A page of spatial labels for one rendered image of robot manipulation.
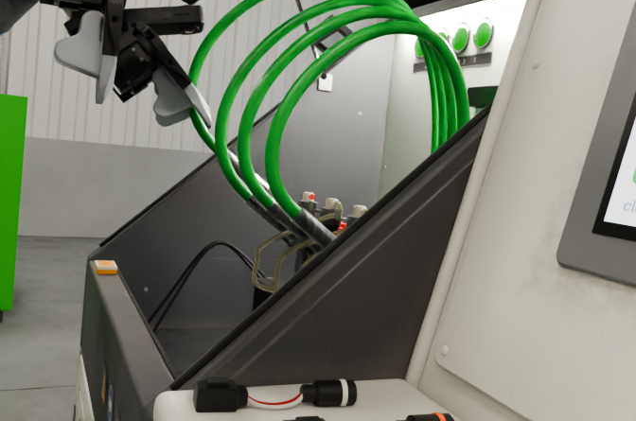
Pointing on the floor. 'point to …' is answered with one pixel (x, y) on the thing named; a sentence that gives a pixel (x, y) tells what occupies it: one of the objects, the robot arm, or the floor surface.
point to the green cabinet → (10, 189)
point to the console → (537, 220)
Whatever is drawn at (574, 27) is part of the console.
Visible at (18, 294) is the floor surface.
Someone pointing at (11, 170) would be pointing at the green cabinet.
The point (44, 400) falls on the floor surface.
